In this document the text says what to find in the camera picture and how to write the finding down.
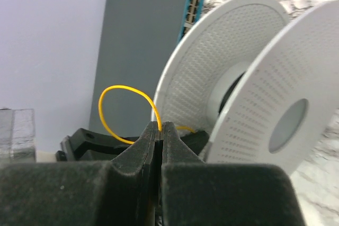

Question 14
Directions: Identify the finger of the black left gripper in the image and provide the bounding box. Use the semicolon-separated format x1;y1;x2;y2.
181;131;210;161

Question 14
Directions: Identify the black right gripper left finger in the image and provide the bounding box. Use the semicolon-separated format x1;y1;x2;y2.
1;122;158;225

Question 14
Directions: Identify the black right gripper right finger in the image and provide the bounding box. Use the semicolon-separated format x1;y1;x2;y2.
161;122;305;226

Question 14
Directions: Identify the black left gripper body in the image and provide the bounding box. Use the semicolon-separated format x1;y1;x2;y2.
56;128;130;161

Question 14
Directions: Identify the thin yellow wire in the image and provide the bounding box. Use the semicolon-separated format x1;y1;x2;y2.
98;85;197;145

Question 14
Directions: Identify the white perforated cable spool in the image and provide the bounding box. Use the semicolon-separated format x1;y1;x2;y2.
151;0;338;174

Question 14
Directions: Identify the dark grey flat box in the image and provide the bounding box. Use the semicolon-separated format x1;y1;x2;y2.
89;0;204;134

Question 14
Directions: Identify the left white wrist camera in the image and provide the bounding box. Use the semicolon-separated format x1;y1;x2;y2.
1;109;36;164

